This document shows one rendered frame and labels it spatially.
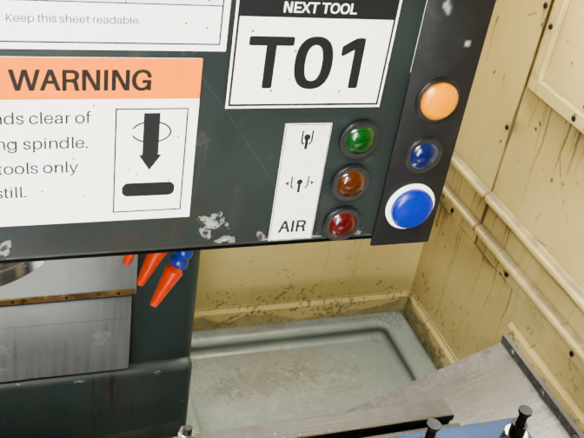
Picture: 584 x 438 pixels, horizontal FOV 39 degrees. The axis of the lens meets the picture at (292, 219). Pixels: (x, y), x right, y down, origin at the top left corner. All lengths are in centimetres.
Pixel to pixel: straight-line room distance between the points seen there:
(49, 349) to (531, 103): 99
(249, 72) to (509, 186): 130
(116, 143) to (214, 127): 6
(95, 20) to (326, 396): 157
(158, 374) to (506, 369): 70
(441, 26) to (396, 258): 158
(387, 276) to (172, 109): 165
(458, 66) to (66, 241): 26
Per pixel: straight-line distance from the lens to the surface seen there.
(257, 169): 51
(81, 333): 143
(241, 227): 54
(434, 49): 52
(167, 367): 154
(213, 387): 193
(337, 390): 197
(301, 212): 54
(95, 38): 46
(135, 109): 48
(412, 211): 56
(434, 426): 88
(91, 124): 48
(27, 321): 140
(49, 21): 45
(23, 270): 71
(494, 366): 177
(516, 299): 176
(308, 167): 52
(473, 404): 171
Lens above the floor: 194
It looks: 33 degrees down
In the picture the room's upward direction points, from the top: 10 degrees clockwise
